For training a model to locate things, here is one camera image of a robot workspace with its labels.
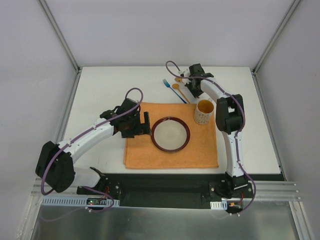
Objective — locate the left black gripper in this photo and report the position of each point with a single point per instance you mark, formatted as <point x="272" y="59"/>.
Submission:
<point x="139" y="124"/>

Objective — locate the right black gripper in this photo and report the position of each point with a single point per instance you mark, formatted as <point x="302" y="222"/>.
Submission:
<point x="192" y="88"/>

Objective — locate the white floral mug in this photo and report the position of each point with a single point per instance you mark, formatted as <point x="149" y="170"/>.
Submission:
<point x="203" y="112"/>

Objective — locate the gold spoon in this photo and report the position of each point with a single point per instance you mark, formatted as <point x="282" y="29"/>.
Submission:
<point x="184" y="82"/>
<point x="176" y="86"/>

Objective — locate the red rimmed plate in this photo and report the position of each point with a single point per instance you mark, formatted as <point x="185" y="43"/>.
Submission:
<point x="170" y="134"/>

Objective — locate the blue metal fork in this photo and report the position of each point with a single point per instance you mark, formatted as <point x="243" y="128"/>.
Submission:
<point x="175" y="91"/>

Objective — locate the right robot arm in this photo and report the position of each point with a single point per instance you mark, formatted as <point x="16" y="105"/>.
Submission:
<point x="230" y="120"/>

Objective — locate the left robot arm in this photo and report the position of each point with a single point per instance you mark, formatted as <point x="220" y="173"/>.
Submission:
<point x="56" y="161"/>

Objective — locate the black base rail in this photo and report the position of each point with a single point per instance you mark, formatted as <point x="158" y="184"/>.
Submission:
<point x="177" y="191"/>

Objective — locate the right white cable duct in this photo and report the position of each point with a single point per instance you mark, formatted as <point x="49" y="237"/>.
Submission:
<point x="219" y="205"/>

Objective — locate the white cable duct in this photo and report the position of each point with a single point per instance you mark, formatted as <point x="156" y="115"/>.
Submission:
<point x="67" y="201"/>
<point x="219" y="205"/>

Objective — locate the aluminium front rail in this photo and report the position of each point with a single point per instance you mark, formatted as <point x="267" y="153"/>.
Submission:
<point x="285" y="191"/>

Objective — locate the left white cable duct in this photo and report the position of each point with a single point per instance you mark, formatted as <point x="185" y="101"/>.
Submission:
<point x="67" y="201"/>

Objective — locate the right aluminium frame post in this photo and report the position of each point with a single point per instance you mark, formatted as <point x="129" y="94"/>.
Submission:
<point x="276" y="35"/>

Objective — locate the aluminium frame post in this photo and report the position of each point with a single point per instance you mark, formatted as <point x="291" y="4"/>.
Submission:
<point x="57" y="31"/>
<point x="276" y="35"/>

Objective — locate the left aluminium frame post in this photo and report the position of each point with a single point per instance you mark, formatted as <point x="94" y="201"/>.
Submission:
<point x="57" y="31"/>

